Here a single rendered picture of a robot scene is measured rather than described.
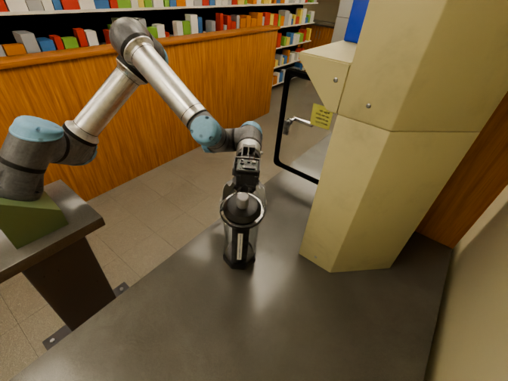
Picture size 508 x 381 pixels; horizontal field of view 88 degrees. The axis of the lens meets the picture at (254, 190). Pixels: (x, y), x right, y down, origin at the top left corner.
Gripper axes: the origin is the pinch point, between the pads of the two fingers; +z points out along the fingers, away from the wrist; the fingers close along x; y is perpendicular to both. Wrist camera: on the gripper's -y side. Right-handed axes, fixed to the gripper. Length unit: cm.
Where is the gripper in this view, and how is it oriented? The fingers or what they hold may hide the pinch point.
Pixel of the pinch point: (242, 214)
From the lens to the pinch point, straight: 66.2
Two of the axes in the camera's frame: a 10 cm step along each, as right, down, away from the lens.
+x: 10.0, 0.9, 0.1
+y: 0.7, -7.0, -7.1
